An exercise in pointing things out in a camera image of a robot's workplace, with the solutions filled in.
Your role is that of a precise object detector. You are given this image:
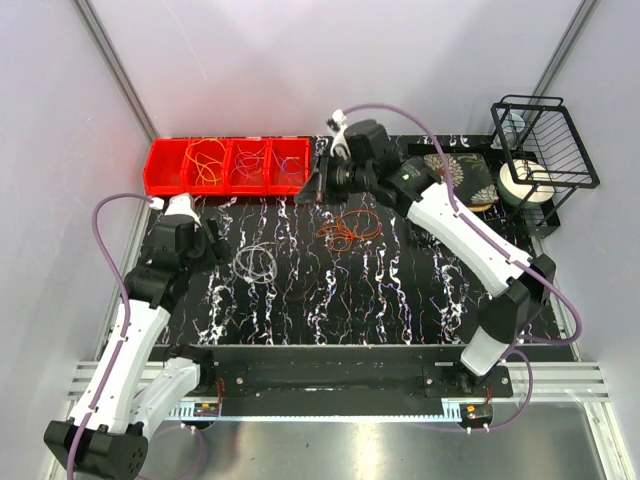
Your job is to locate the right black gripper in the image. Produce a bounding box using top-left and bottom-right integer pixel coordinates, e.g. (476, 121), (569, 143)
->
(295, 151), (373, 208)

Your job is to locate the white cable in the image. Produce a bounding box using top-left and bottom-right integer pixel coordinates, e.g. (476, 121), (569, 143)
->
(233, 242), (279, 285)

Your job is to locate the orange cable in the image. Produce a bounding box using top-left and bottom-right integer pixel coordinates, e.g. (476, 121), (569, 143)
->
(315, 199), (384, 254)

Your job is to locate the yellow cable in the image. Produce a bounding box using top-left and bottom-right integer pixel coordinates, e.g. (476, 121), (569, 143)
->
(183, 138), (227, 187)

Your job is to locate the brown cable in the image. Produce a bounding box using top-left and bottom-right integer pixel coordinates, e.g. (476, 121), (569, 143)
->
(272, 259), (321, 301)

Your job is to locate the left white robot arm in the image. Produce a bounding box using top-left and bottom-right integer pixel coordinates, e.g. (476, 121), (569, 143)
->
(44, 193), (230, 479)

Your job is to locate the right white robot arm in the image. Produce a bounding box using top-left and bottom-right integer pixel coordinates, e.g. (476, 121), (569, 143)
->
(294, 110), (555, 397)

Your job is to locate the red storage bin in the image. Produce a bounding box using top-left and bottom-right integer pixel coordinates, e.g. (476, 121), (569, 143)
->
(226, 138), (269, 196)
(143, 138), (190, 197)
(182, 138), (230, 196)
(267, 137), (311, 196)

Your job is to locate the floral square plate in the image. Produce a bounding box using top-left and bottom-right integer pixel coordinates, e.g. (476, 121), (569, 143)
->
(444, 153), (499, 212)

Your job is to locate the glass cup in rack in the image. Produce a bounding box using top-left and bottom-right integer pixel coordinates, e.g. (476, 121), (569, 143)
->
(501, 112), (526, 149)

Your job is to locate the white green bowl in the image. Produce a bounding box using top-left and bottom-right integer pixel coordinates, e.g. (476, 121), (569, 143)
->
(497, 159), (555, 208)

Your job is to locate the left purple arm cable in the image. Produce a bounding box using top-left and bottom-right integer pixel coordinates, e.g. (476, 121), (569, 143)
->
(64, 193), (209, 480)

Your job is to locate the black wire dish rack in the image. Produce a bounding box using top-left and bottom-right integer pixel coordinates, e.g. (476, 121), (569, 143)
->
(491, 95), (600, 238)

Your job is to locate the aluminium frame rail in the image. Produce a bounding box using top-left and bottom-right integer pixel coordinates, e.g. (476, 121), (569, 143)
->
(66, 362), (609, 403)

